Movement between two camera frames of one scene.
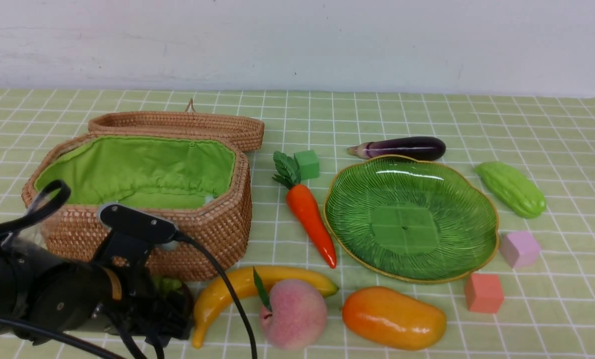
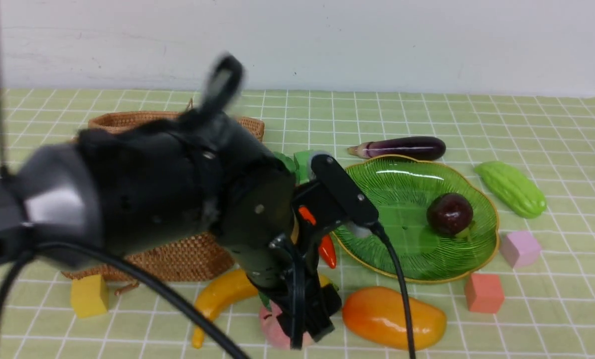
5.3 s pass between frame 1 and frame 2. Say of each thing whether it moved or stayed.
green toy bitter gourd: stayed
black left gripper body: moved
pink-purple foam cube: stayed
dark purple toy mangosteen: moved
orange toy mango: stayed
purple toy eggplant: stayed
